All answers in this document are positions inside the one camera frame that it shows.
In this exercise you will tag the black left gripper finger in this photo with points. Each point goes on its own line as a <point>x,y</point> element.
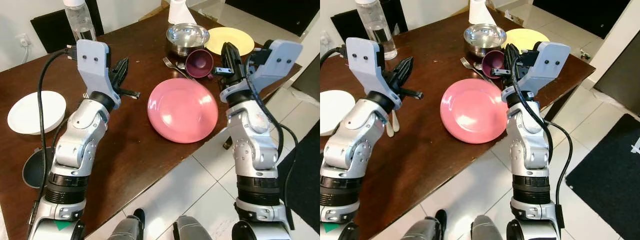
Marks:
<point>407,66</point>
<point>117,74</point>
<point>395,70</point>
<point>125,67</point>

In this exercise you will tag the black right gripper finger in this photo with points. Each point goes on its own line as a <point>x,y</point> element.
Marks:
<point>227,56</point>
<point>518,56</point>
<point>508,56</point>
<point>237,56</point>

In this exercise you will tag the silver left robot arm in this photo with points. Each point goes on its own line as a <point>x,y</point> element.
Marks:
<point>80,142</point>
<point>350,145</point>

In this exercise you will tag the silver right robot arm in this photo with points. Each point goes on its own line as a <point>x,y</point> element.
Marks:
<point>252,137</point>
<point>525,142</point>

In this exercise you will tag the purple cup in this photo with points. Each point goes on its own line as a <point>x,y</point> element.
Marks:
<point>492,64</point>
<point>199,64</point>

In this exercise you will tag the yellow plate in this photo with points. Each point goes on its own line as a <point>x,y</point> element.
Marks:
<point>235,37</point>
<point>525,37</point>

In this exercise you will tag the stainless steel bowl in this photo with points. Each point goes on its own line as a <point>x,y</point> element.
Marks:
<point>187,37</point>
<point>484,37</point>

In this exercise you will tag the cream spoon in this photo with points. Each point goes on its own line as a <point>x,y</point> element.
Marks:
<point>389,129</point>
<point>396,122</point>

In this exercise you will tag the silver fork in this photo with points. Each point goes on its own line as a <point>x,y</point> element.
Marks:
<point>470,66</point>
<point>172,66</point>

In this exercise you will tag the clear plastic water bottle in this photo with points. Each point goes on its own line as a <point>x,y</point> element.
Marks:
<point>80,22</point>
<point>375,25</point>

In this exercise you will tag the white paper roll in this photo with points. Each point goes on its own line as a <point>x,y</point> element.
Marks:
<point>481,12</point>
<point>181,12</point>

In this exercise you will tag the pink plate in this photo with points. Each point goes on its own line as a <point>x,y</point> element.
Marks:
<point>472,112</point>
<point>182,110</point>

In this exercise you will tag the large black rug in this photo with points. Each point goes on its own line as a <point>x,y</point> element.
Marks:
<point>272,15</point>
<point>582,15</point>

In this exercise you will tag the black chair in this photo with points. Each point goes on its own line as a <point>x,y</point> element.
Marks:
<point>347,25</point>
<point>50,30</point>

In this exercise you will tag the dark grey cabinet panel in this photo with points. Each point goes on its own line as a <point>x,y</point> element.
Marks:
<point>307,77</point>
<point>620,80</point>

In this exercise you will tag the white plate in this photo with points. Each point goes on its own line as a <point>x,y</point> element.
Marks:
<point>332,112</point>
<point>27,112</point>

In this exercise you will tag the black floor mat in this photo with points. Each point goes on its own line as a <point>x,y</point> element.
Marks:
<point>607,175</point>
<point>305,175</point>

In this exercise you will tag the silver left robot leg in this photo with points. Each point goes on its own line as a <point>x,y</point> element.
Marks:
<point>422,227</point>
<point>125,227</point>

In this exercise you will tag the silver robot leg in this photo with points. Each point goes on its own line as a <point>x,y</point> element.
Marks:
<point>125,227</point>
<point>422,227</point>
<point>487,229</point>
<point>192,229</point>

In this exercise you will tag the silver right robot leg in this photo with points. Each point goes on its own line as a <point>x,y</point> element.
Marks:
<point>487,229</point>
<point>192,229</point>

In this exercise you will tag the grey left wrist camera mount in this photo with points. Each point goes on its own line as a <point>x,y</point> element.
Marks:
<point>367,60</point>
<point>94,62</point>

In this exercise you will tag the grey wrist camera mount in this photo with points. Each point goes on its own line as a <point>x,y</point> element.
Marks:
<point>280,55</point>
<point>547,60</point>
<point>94,62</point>
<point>367,60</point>

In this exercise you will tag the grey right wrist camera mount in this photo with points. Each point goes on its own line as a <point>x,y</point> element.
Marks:
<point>280,55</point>
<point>547,60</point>

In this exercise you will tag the white wall outlet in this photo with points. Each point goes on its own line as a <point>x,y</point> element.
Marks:
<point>324,38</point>
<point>23,40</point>

